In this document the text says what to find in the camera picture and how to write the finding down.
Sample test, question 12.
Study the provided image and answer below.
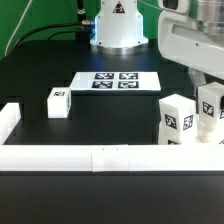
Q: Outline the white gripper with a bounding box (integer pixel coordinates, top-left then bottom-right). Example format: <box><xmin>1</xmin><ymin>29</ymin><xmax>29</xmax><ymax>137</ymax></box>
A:
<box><xmin>158</xmin><ymin>10</ymin><xmax>224</xmax><ymax>97</ymax></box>

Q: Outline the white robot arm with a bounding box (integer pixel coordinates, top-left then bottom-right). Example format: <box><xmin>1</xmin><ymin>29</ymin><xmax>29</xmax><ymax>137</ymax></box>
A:
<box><xmin>90</xmin><ymin>0</ymin><xmax>224</xmax><ymax>87</ymax></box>

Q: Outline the white marker base plate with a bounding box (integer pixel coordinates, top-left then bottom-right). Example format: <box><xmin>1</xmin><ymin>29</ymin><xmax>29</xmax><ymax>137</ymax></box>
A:
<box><xmin>70</xmin><ymin>71</ymin><xmax>161</xmax><ymax>91</ymax></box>

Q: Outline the black cable bundle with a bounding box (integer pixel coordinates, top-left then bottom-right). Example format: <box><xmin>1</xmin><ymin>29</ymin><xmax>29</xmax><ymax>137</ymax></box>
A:
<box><xmin>13</xmin><ymin>0</ymin><xmax>98</xmax><ymax>48</ymax></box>

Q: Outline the white front fence wall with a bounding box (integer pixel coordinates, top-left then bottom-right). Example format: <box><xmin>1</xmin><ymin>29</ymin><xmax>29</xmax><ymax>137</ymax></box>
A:
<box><xmin>0</xmin><ymin>144</ymin><xmax>224</xmax><ymax>172</ymax></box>

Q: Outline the white fence wall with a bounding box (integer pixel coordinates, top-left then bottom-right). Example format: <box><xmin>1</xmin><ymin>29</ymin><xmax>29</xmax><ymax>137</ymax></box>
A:
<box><xmin>0</xmin><ymin>102</ymin><xmax>21</xmax><ymax>145</ymax></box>
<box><xmin>0</xmin><ymin>144</ymin><xmax>224</xmax><ymax>172</ymax></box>

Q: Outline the white cable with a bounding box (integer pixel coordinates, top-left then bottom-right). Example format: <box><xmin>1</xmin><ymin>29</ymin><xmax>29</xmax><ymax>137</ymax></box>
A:
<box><xmin>3</xmin><ymin>0</ymin><xmax>34</xmax><ymax>58</ymax></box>

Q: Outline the white left fence wall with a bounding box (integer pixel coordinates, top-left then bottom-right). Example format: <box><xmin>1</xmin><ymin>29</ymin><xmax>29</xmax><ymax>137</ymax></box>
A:
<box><xmin>0</xmin><ymin>102</ymin><xmax>21</xmax><ymax>145</ymax></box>

